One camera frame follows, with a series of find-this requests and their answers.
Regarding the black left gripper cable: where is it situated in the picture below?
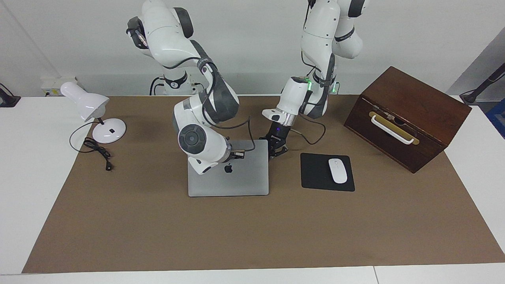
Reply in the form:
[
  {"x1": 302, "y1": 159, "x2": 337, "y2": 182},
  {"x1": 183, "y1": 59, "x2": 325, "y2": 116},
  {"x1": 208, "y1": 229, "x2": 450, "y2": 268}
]
[{"x1": 290, "y1": 91, "x2": 327, "y2": 145}]

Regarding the white box handle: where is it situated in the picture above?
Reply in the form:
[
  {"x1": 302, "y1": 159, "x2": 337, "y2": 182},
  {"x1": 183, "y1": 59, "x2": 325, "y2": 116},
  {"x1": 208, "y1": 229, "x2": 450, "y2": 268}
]
[{"x1": 370, "y1": 115, "x2": 415, "y2": 145}]

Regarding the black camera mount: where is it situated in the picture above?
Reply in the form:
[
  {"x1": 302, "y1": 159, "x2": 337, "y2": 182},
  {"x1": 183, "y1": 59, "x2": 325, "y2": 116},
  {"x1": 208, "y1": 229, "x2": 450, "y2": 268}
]
[{"x1": 0, "y1": 83, "x2": 21, "y2": 108}]

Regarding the dark brown wooden box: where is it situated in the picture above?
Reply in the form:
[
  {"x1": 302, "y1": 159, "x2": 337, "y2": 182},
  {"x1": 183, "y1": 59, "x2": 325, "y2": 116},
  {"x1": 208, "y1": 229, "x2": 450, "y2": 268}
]
[{"x1": 344, "y1": 66, "x2": 472, "y2": 174}]

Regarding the black tripod stand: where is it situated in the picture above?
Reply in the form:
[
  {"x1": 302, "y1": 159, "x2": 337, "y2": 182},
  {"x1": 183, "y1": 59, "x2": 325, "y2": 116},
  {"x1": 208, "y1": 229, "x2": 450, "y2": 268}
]
[{"x1": 460, "y1": 62, "x2": 505, "y2": 105}]

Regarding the brown paper table mat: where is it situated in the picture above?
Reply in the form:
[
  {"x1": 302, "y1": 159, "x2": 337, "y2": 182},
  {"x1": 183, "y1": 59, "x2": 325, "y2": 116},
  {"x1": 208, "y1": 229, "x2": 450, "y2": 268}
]
[{"x1": 22, "y1": 94, "x2": 505, "y2": 274}]

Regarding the black mouse pad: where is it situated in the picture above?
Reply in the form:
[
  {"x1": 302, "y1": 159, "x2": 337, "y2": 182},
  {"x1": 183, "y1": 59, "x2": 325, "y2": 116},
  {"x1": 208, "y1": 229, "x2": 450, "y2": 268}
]
[{"x1": 300, "y1": 153, "x2": 355, "y2": 192}]

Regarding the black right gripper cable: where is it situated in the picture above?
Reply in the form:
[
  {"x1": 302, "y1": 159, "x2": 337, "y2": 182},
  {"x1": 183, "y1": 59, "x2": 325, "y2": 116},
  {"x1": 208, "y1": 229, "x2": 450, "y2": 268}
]
[{"x1": 197, "y1": 57, "x2": 257, "y2": 155}]

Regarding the blue crate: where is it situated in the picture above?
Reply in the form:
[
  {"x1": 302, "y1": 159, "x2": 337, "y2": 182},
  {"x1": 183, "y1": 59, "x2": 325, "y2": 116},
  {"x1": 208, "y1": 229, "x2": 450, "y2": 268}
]
[{"x1": 486, "y1": 99, "x2": 505, "y2": 138}]

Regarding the grey aluminium laptop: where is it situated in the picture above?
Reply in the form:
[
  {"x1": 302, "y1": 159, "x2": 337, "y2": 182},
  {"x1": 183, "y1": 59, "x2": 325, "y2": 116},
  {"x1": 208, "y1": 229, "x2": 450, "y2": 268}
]
[{"x1": 187, "y1": 139, "x2": 270, "y2": 197}]

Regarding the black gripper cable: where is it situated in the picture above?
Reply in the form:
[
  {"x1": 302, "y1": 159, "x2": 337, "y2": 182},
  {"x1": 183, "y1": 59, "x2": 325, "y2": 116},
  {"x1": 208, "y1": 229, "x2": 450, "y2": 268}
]
[
  {"x1": 197, "y1": 57, "x2": 257, "y2": 155},
  {"x1": 290, "y1": 91, "x2": 327, "y2": 145}
]

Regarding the white desk lamp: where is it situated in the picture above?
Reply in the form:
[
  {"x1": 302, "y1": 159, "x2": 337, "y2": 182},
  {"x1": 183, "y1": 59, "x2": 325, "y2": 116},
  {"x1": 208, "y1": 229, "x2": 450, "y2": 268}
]
[{"x1": 60, "y1": 82, "x2": 127, "y2": 144}]

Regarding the black lamp power cable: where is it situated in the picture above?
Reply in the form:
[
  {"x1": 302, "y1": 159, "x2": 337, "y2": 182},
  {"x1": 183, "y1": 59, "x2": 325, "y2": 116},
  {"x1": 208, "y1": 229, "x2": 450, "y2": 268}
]
[{"x1": 69, "y1": 121, "x2": 115, "y2": 172}]

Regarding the black arm base cable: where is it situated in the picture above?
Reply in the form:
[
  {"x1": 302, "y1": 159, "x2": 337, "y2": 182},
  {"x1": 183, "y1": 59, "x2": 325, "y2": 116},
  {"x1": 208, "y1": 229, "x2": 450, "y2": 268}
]
[{"x1": 149, "y1": 76, "x2": 165, "y2": 96}]

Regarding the brass handle plate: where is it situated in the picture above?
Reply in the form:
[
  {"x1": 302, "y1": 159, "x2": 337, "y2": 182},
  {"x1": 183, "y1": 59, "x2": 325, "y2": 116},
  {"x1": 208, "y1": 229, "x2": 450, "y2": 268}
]
[{"x1": 368, "y1": 111, "x2": 420, "y2": 146}]

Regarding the white computer mouse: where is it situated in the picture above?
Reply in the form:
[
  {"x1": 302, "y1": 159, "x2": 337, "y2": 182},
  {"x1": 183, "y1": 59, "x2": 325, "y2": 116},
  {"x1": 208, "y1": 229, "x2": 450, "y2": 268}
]
[{"x1": 328, "y1": 158, "x2": 348, "y2": 184}]

